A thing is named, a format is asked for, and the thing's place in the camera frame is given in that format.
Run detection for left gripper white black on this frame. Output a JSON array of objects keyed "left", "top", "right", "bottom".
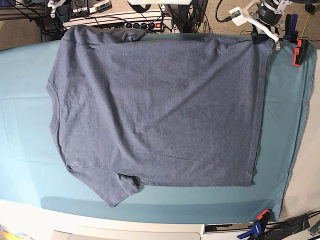
[{"left": 250, "top": 0, "right": 287, "bottom": 45}]

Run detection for orange blue clamp bottom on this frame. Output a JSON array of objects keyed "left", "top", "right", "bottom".
[{"left": 237, "top": 209, "right": 271, "bottom": 240}]

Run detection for black cable to camera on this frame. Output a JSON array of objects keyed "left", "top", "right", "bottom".
[{"left": 216, "top": 0, "right": 235, "bottom": 24}]

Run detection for black cable bundle bottom right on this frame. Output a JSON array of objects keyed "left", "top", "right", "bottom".
[{"left": 264, "top": 211, "right": 320, "bottom": 240}]

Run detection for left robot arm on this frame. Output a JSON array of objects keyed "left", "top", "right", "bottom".
[{"left": 246, "top": 0, "right": 293, "bottom": 51}]

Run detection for teal table cloth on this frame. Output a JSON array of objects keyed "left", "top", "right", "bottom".
[{"left": 0, "top": 41, "right": 317, "bottom": 224}]

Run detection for blue clamp top right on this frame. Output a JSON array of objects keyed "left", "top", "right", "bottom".
[{"left": 283, "top": 13, "right": 299, "bottom": 44}]

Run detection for white power strip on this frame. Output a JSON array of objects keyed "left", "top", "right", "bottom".
[{"left": 62, "top": 16, "right": 171, "bottom": 34}]

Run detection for yellow cable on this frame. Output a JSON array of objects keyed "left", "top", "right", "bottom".
[{"left": 301, "top": 11, "right": 312, "bottom": 37}]

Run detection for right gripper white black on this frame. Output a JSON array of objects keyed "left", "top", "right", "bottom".
[{"left": 47, "top": 0, "right": 73, "bottom": 23}]

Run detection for blue-grey heathered T-shirt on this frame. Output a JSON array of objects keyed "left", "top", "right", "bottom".
[{"left": 46, "top": 26, "right": 274, "bottom": 207}]

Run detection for orange black clamp top right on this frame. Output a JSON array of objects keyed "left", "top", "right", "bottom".
[{"left": 293, "top": 39, "right": 309, "bottom": 67}]

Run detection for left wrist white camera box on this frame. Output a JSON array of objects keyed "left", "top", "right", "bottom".
[{"left": 229, "top": 6, "right": 251, "bottom": 27}]

